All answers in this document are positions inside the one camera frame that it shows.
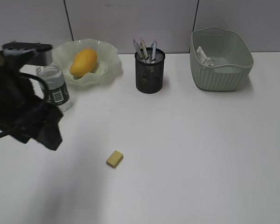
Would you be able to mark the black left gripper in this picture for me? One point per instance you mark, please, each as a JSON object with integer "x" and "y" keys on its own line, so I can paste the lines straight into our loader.
{"x": 38, "y": 120}

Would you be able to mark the clear plastic water bottle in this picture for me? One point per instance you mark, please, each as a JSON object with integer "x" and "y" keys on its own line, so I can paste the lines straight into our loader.
{"x": 58, "y": 92}

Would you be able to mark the yellow eraser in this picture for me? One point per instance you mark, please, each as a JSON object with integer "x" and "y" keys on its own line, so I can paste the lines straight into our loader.
{"x": 114, "y": 159}

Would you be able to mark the yellow mango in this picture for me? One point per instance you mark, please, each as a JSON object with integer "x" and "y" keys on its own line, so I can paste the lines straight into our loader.
{"x": 84, "y": 62}

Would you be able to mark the grey click pen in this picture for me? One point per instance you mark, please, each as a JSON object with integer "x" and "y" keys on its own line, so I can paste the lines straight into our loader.
{"x": 137, "y": 48}

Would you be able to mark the beige click pen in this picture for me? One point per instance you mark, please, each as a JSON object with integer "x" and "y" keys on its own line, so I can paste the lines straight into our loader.
{"x": 144, "y": 49}

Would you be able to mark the light blue click pen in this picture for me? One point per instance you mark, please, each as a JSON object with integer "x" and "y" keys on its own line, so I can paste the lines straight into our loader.
{"x": 154, "y": 48}

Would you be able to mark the white waste paper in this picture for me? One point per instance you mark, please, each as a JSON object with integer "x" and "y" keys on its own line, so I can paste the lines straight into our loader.
{"x": 203, "y": 59}

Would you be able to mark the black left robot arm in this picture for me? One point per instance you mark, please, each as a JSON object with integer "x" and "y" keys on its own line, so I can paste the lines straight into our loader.
{"x": 18, "y": 89}

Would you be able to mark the green frosted glass plate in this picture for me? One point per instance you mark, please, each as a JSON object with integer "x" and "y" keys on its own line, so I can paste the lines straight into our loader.
{"x": 107, "y": 67}

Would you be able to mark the black mesh pen holder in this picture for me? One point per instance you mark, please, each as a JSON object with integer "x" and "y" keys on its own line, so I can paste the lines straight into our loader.
{"x": 149, "y": 76}

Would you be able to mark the light green woven basket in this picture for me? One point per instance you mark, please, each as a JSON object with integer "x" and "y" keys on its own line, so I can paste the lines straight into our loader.
{"x": 233, "y": 59}

